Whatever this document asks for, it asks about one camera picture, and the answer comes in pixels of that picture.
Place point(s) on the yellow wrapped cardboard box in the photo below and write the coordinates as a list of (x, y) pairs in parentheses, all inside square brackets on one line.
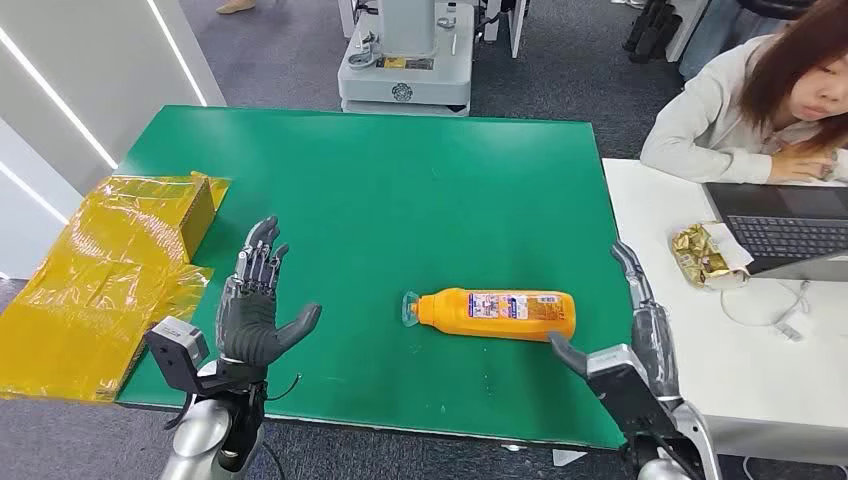
[(86, 285)]

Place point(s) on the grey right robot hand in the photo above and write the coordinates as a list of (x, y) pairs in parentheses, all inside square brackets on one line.
[(652, 344)]

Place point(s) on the person's hand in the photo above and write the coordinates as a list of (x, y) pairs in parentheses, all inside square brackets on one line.
[(798, 166)]

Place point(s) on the green table mat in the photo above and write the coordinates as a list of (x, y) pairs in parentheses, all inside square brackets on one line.
[(397, 199)]

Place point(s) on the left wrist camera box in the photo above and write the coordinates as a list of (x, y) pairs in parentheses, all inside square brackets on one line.
[(175, 348)]

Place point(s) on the grey robot base machine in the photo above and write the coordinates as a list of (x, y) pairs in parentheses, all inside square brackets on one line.
[(404, 66)]

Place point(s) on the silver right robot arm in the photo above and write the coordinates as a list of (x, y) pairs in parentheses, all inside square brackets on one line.
[(689, 444)]

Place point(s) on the person's foot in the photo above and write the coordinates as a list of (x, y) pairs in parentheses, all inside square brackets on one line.
[(235, 6)]

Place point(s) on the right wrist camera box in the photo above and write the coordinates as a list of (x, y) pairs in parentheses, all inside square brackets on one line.
[(623, 387)]

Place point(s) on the dark laptop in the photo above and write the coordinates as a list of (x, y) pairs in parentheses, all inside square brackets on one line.
[(788, 228)]

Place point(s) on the gold foil snack wrapper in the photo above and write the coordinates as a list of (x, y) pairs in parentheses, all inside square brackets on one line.
[(702, 255)]

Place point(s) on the orange plastic bottle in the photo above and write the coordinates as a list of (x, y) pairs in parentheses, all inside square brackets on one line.
[(503, 314)]

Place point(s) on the person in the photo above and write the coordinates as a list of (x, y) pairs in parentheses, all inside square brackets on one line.
[(715, 119)]

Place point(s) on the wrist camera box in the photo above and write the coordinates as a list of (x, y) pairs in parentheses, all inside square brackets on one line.
[(623, 387), (175, 348)]

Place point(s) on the white desk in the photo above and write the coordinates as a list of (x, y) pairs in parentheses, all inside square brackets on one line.
[(729, 371)]

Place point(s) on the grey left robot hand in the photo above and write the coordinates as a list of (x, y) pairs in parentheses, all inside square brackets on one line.
[(250, 331)]

